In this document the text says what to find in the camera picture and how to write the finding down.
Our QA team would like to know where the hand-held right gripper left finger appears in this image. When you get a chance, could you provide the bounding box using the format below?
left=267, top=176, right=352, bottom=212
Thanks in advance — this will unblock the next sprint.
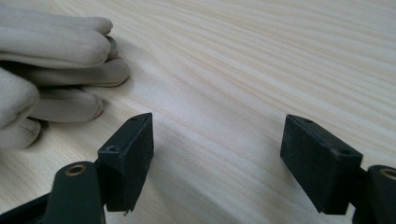
left=96, top=112, right=155, bottom=217

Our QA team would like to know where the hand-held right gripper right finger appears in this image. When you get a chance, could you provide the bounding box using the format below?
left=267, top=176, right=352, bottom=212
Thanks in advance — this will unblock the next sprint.
left=279, top=113, right=364, bottom=216

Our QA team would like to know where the beige glove with dark cuff tab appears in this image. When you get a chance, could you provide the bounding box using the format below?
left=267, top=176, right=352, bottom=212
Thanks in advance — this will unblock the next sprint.
left=0, top=35, right=131, bottom=150

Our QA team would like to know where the plain beige glove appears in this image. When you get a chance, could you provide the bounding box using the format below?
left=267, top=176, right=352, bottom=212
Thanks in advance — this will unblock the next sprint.
left=0, top=6, right=114, bottom=129

